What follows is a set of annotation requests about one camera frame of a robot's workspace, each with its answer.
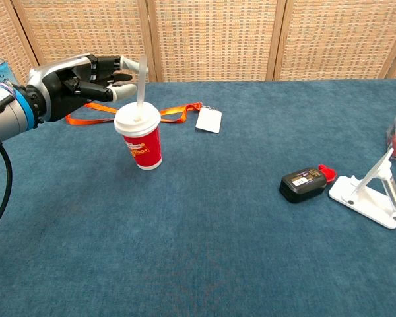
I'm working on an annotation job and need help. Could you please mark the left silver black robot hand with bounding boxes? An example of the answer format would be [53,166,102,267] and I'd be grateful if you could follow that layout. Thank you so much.
[26,53,149,122]

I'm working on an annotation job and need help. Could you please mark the clear plastic straw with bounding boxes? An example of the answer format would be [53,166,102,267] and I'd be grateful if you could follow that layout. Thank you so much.
[135,54,149,122]

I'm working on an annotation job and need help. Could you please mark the white plastic cup lid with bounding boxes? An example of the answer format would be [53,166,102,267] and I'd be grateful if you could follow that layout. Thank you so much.
[114,101,162,137]

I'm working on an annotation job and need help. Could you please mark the red paper cup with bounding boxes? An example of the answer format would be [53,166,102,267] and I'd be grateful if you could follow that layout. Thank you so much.
[122,127,163,171]

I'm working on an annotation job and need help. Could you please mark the white badge card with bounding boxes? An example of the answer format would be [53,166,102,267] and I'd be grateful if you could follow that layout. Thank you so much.
[195,104,223,134]

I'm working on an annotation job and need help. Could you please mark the blue table cloth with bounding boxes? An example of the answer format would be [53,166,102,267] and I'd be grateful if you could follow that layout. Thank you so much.
[0,78,396,317]

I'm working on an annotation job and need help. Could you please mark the black bottle with red cap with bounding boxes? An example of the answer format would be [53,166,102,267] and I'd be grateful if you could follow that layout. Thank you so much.
[279,164,337,204]

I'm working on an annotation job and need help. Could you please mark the white folding phone stand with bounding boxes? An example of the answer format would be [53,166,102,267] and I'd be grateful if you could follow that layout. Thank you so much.
[328,147,396,230]

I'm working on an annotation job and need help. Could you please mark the orange lanyard strap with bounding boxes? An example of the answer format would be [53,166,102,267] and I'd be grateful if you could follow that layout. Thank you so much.
[65,101,204,126]

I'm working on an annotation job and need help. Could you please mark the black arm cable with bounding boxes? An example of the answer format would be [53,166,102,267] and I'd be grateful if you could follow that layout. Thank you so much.
[0,95,14,237]

